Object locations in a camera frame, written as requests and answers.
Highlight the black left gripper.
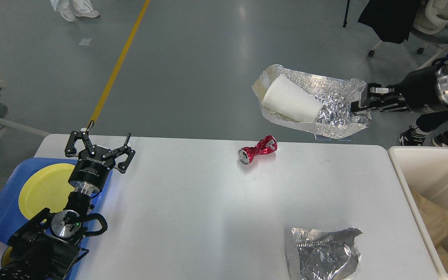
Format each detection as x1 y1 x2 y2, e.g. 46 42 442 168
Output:
64 120 136 194

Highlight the dark teal mug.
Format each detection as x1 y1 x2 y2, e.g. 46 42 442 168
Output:
0 247 13 268

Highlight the white plastic bin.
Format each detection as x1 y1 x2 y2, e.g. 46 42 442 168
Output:
388 147 448 280

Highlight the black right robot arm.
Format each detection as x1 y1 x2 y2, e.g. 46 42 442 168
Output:
350 56 448 114

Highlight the yellow plastic plate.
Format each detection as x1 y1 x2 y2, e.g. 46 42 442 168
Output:
18 163 74 220

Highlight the black jacket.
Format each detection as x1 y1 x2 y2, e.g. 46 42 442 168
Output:
358 0 421 44

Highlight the crushed red soda can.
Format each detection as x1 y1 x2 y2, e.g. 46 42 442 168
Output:
238 135 278 165

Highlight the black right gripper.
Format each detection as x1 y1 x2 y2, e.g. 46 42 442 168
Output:
350 65 448 115

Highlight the silver foil bag front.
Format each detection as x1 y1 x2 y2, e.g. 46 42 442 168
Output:
284 227 362 280

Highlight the silver foil bag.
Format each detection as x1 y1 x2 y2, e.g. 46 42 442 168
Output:
252 64 371 139
284 227 362 280

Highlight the metal floor plate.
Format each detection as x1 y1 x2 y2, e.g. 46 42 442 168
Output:
338 136 352 142
314 134 333 141

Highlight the white paper cup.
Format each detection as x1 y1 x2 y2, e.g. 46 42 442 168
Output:
261 75 323 123

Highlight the white office chair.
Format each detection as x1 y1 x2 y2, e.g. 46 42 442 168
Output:
367 0 448 70

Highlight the right metal floor plate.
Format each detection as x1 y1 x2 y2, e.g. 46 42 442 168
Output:
338 136 352 142

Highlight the blue plastic tray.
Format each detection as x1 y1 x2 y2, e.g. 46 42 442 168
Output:
0 157 113 280

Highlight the left metal floor plate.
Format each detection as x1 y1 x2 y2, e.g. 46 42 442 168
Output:
314 134 333 141

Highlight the person in dark jeans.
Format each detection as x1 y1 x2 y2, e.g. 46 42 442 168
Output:
398 110 448 147

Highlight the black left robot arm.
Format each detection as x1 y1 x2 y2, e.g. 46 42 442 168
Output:
0 120 136 280

